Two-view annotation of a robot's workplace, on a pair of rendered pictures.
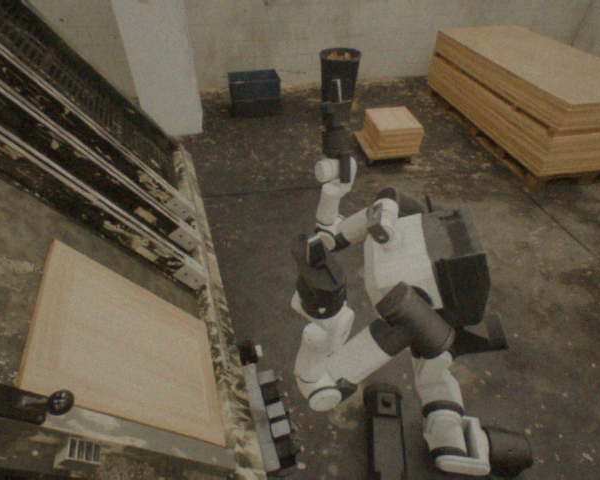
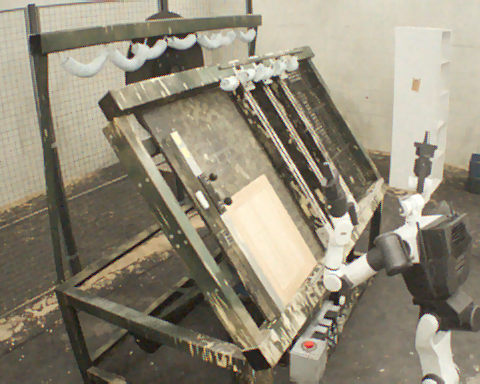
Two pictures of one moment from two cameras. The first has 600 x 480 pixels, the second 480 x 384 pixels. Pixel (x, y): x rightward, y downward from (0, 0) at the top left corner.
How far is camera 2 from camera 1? 128 cm
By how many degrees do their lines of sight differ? 44
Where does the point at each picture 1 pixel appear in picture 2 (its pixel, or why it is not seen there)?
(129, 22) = (401, 102)
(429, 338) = (388, 258)
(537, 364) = not seen: outside the picture
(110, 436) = (237, 241)
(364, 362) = (357, 266)
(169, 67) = (420, 137)
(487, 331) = (463, 311)
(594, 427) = not seen: outside the picture
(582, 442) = not seen: outside the picture
